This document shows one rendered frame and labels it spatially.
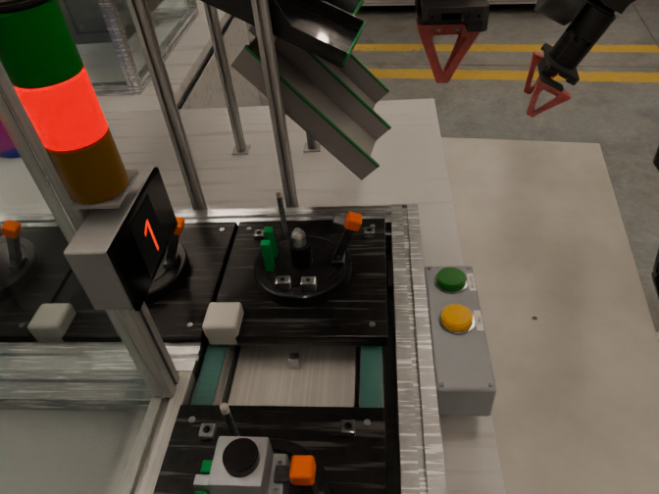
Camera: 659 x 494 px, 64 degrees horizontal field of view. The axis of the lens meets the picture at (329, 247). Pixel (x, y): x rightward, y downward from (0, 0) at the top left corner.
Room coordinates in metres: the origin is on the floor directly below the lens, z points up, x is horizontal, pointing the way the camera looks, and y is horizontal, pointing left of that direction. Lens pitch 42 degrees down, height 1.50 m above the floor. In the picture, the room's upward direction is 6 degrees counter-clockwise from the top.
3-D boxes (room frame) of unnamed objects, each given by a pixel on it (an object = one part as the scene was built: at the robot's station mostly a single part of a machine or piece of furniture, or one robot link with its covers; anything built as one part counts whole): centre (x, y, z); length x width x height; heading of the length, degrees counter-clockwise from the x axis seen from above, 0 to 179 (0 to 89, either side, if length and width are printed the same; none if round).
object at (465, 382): (0.44, -0.16, 0.93); 0.21 x 0.07 x 0.06; 172
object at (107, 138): (0.38, 0.19, 1.28); 0.05 x 0.05 x 0.05
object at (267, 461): (0.22, 0.10, 1.06); 0.08 x 0.04 x 0.07; 82
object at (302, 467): (0.21, 0.05, 1.04); 0.04 x 0.02 x 0.08; 82
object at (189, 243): (0.59, 0.28, 1.01); 0.24 x 0.24 x 0.13; 82
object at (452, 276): (0.51, -0.17, 0.96); 0.04 x 0.04 x 0.02
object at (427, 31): (0.59, -0.15, 1.28); 0.07 x 0.07 x 0.09; 82
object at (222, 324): (0.55, 0.04, 1.01); 0.24 x 0.24 x 0.13; 82
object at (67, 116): (0.38, 0.19, 1.33); 0.05 x 0.05 x 0.05
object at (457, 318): (0.44, -0.16, 0.96); 0.04 x 0.04 x 0.02
